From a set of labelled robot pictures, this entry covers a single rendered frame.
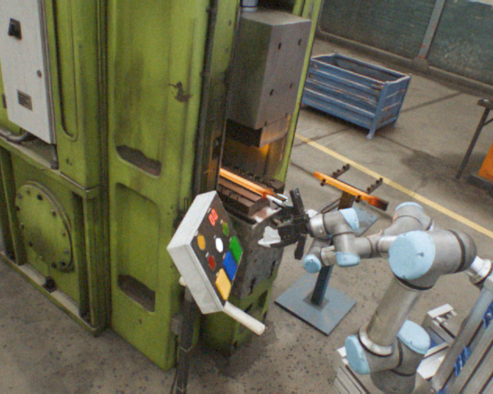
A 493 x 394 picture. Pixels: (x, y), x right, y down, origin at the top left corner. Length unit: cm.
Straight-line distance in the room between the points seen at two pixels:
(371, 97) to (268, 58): 409
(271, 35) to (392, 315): 101
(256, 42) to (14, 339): 199
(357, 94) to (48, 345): 444
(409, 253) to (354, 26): 967
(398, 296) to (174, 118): 98
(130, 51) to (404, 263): 128
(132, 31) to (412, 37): 853
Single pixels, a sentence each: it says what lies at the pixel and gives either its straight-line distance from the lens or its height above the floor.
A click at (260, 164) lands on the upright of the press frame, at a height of 100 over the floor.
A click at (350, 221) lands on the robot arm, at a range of 153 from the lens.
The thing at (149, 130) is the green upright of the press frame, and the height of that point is 128.
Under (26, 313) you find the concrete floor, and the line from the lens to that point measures 291.
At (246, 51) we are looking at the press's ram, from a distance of 174.
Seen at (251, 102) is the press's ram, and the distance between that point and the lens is 176.
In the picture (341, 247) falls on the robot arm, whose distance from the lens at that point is 152.
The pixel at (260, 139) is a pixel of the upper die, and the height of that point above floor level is 131.
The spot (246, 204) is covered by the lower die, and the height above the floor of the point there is 98.
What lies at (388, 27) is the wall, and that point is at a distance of 1028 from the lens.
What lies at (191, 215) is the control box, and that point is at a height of 118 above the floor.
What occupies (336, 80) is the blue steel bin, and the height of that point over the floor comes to 54.
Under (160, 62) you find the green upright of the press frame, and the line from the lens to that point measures 176.
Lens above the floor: 205
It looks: 31 degrees down
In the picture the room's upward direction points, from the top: 9 degrees clockwise
